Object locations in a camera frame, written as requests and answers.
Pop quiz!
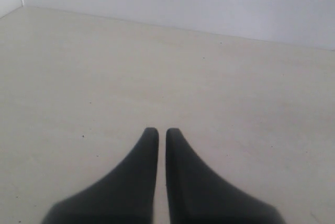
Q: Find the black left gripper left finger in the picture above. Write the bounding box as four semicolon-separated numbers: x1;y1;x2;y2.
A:
42;128;159;223

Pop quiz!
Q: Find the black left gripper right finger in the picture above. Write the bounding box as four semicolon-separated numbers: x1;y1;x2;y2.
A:
165;128;285;223

